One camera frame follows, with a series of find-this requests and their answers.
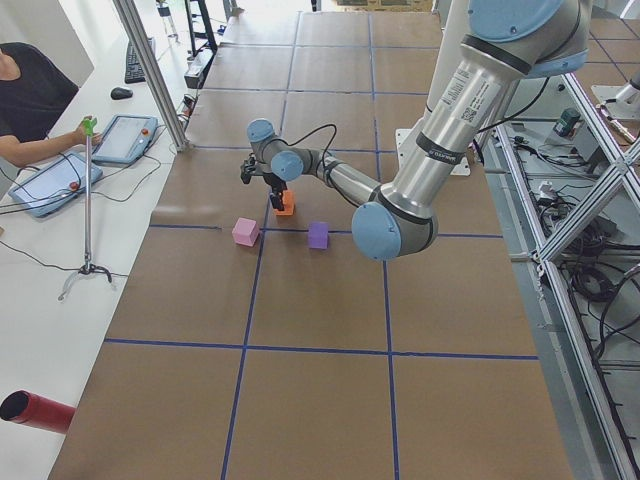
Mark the orange foam block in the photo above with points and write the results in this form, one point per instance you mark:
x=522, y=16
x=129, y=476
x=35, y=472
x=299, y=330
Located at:
x=289, y=210

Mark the aluminium side frame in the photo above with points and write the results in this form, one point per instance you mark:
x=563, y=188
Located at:
x=619, y=175

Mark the far blue teach pendant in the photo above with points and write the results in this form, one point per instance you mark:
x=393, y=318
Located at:
x=125, y=139

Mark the green handled reacher grabber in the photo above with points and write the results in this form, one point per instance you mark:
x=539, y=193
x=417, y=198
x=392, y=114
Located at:
x=88, y=266

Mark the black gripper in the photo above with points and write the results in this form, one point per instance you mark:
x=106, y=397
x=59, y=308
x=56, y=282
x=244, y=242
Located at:
x=274, y=183

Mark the black computer mouse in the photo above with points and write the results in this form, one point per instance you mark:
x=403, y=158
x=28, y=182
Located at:
x=121, y=93

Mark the red cylinder bottle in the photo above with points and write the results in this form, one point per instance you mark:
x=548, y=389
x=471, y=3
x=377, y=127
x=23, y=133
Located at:
x=29, y=409

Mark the black keyboard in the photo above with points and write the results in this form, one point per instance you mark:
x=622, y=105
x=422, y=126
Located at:
x=134, y=71

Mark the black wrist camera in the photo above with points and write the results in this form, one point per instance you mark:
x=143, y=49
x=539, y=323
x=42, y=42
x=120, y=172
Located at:
x=250, y=168

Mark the person in black shirt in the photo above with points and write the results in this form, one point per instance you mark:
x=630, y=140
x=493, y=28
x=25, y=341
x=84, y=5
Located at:
x=34, y=95

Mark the blue teach pendant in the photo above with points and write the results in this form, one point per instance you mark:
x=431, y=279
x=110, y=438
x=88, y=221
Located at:
x=125, y=139
x=52, y=187

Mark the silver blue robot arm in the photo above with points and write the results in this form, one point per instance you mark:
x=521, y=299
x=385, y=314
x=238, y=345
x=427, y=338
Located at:
x=488, y=47

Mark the purple foam block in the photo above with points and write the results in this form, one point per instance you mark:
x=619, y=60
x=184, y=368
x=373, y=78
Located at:
x=318, y=235

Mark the aluminium frame post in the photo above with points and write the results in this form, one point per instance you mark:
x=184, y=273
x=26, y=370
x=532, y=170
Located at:
x=134, y=28

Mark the pink foam block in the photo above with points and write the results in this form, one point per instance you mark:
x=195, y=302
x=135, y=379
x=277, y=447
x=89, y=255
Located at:
x=245, y=231

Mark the person's hand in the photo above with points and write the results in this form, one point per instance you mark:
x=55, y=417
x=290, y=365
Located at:
x=79, y=136

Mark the near blue teach pendant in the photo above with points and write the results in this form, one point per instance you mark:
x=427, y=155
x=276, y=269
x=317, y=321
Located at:
x=52, y=187

